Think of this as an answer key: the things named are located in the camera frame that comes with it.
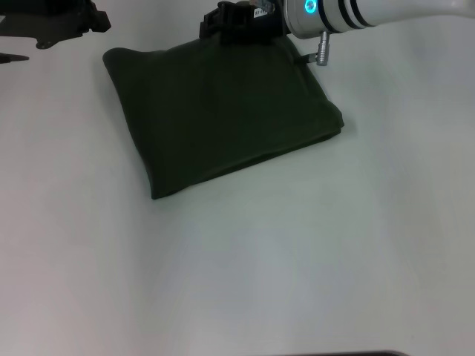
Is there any silver right cable connector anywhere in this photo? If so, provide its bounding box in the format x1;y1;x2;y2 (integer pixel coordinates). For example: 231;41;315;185
313;30;332;67

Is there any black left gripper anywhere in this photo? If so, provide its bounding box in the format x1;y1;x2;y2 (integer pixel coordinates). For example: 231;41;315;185
0;0;112;51

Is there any dark green FREE! t-shirt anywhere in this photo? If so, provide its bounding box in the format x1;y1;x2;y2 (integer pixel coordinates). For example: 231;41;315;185
102;31;345;201

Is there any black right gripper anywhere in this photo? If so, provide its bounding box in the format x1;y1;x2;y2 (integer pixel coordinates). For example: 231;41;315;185
198;1;294;46

